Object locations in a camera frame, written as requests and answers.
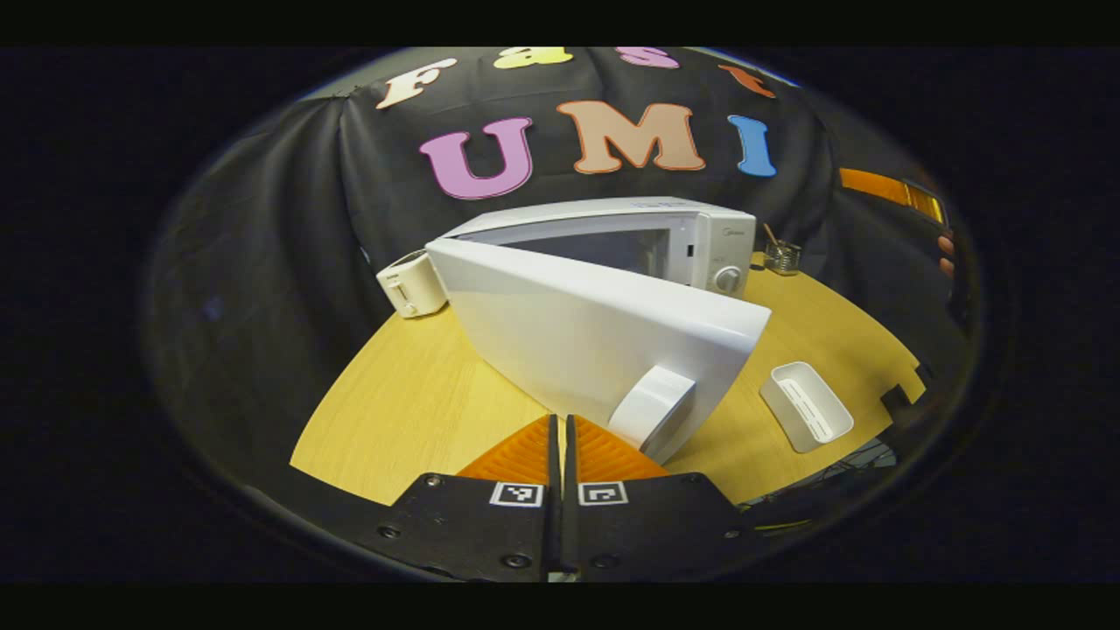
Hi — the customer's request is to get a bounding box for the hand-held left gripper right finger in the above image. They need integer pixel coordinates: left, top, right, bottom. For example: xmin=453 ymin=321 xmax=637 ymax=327
xmin=562 ymin=414 xmax=762 ymax=580

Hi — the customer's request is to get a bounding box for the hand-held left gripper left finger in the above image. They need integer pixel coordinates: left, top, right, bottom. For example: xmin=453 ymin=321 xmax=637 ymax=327
xmin=376 ymin=414 xmax=561 ymax=583

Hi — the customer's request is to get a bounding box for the white microwave oven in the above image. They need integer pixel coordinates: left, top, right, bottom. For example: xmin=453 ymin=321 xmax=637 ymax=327
xmin=424 ymin=196 xmax=773 ymax=466

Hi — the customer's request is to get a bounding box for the glass jar with sticks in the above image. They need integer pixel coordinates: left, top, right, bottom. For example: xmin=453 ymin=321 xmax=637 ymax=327
xmin=761 ymin=222 xmax=803 ymax=277

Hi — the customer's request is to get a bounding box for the white rectangular tray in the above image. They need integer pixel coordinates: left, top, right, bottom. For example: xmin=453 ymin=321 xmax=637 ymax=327
xmin=759 ymin=360 xmax=855 ymax=454

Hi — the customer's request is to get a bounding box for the white toaster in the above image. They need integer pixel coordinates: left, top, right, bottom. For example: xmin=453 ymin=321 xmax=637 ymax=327
xmin=376 ymin=248 xmax=449 ymax=319

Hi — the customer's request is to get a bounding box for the black backdrop cloth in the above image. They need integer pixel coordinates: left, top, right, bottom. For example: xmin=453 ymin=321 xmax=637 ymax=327
xmin=144 ymin=47 xmax=972 ymax=478

